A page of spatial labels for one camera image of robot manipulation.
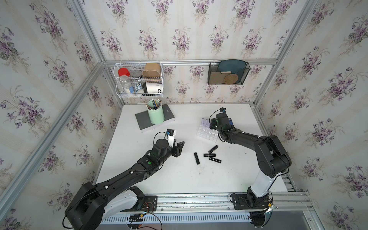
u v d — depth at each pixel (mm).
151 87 931
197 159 881
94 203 392
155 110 905
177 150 703
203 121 999
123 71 922
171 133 686
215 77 969
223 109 839
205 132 1005
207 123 966
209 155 895
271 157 480
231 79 978
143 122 1041
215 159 881
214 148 928
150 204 722
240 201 731
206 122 987
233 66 930
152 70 881
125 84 870
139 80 936
